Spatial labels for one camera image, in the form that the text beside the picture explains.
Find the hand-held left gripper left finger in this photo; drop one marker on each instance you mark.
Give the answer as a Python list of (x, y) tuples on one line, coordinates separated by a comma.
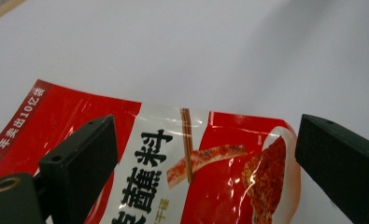
[(79, 165)]

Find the red seasoning packet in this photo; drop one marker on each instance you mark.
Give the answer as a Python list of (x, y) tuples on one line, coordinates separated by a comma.
[(216, 174)]

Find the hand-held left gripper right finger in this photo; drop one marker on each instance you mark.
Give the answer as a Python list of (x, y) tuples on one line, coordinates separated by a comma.
[(344, 168)]

